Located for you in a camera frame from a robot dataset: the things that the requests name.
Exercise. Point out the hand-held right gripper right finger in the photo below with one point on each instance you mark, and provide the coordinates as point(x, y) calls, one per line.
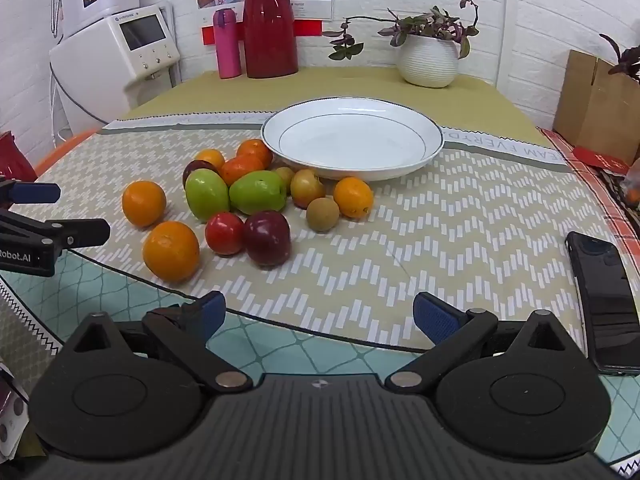
point(435, 317)

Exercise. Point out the green mango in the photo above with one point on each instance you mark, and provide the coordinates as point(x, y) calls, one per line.
point(257, 192)

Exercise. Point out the clear plastic bag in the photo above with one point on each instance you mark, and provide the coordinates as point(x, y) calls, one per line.
point(632, 185)

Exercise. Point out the black smartphone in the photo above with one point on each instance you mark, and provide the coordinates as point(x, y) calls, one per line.
point(605, 300)

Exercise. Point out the pink bottle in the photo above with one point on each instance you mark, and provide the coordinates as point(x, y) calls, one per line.
point(227, 45)

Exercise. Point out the red apple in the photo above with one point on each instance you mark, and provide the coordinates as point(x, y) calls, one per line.
point(224, 233)

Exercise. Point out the round orange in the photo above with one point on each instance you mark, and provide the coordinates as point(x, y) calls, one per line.
point(353, 197)
point(144, 203)
point(171, 251)

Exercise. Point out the olive green tablecloth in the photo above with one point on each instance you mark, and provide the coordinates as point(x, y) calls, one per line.
point(225, 90)

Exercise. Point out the purple plant in white pot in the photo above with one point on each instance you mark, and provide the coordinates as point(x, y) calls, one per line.
point(428, 60)

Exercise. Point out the brown cardboard box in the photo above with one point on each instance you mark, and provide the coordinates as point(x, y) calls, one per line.
point(590, 105)

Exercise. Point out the dark purple plum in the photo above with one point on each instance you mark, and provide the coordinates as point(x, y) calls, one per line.
point(194, 166)

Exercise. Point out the red envelope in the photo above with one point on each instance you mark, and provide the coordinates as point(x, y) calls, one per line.
point(600, 160)

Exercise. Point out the white appliance with screen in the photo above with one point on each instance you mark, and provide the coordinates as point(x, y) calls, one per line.
point(100, 70)

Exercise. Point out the dark purple leafy plant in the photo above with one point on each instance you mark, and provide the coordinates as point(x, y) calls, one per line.
point(627, 57)

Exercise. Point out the red thermos jug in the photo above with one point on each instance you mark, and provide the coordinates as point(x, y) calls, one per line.
point(270, 20)

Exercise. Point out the red plaid cloth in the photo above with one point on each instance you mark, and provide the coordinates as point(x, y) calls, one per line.
point(600, 200)

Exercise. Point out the red bag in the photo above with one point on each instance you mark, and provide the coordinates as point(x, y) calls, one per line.
point(15, 157)

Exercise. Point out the green apple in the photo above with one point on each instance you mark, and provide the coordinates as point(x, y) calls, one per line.
point(206, 195)

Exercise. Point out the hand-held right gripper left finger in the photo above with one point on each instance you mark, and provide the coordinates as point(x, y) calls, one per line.
point(212, 310)

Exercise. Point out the yellow orange citrus fruit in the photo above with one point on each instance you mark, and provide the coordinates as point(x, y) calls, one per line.
point(211, 157)

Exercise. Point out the beige chevron cloth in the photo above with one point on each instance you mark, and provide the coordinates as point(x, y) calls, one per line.
point(450, 240)

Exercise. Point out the reddish orange tangerine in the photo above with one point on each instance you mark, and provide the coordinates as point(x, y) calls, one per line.
point(242, 168)
point(255, 151)

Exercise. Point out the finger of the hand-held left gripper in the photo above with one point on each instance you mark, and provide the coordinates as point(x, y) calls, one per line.
point(85, 232)
point(35, 192)

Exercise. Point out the red yellow peach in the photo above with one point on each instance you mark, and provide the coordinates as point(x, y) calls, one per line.
point(307, 188)

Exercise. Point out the white plate with dark rim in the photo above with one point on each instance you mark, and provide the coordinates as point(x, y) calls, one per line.
point(350, 135)

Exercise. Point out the small yellow green fruit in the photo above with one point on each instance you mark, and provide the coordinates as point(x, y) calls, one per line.
point(285, 176)

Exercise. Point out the brown kiwi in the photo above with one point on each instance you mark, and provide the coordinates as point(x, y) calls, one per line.
point(322, 214)

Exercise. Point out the red strip on wall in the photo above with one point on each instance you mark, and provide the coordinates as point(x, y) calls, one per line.
point(310, 27)

